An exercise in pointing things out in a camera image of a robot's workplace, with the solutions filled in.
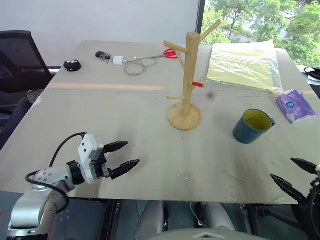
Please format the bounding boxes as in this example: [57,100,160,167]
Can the black mesh office chair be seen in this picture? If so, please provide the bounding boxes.
[0,30,62,101]

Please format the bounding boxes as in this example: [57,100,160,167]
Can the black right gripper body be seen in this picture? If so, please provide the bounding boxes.
[300,178,320,210]

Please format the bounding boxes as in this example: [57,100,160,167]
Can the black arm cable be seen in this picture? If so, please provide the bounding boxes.
[308,179,320,227]
[24,131,88,215]

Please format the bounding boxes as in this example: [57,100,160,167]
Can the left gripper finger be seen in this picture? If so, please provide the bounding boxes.
[109,158,141,181]
[103,140,129,154]

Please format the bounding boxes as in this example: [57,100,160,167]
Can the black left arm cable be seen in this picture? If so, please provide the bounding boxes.
[24,131,88,215]

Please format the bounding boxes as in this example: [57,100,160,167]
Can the red handled scissors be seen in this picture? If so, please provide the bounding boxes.
[156,48,182,60]

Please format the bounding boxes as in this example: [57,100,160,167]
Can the black round device white buttons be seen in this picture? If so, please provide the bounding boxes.
[62,59,83,72]

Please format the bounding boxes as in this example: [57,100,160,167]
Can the black window frame post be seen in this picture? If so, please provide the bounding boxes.
[195,0,207,46]

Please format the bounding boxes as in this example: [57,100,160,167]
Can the blue mug yellow inside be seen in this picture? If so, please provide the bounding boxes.
[232,108,277,145]

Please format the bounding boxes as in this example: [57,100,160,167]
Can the patterned fabric cushion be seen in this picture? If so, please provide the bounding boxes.
[25,88,45,107]

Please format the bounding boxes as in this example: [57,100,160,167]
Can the purple tissue pack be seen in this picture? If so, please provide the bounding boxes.
[275,89,319,125]

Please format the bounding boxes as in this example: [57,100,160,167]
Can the grey robot torso cover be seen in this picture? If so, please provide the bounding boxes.
[151,227,266,240]

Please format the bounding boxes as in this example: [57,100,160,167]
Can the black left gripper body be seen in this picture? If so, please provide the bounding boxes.
[89,147,113,180]

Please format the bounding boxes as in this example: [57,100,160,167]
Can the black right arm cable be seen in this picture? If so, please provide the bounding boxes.
[308,179,320,227]

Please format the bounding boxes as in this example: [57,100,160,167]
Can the black key fob with keys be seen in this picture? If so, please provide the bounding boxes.
[95,50,112,64]

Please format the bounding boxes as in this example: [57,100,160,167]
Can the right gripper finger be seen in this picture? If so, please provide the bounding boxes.
[290,157,318,175]
[270,173,308,207]

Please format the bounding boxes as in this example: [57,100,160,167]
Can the dark chair seat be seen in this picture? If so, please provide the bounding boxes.
[0,96,34,151]

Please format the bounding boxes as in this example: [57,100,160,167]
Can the black table frame leg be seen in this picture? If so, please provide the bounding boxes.
[103,199,119,240]
[246,204,264,236]

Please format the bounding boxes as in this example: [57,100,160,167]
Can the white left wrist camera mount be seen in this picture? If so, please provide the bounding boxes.
[77,133,105,185]

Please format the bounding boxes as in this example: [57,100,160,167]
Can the wooden mug tree stand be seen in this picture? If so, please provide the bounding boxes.
[163,19,222,132]

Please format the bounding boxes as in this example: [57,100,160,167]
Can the grey rounded shell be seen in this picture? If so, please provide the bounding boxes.
[202,201,236,231]
[134,200,166,240]

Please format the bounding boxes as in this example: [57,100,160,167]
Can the black bag with strap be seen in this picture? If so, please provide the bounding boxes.
[302,66,320,82]

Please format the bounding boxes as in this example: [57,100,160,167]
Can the grey charger cable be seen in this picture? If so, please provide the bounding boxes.
[123,54,166,77]

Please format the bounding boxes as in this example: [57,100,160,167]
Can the clear bag with green sheet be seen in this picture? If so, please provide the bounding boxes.
[205,40,284,95]

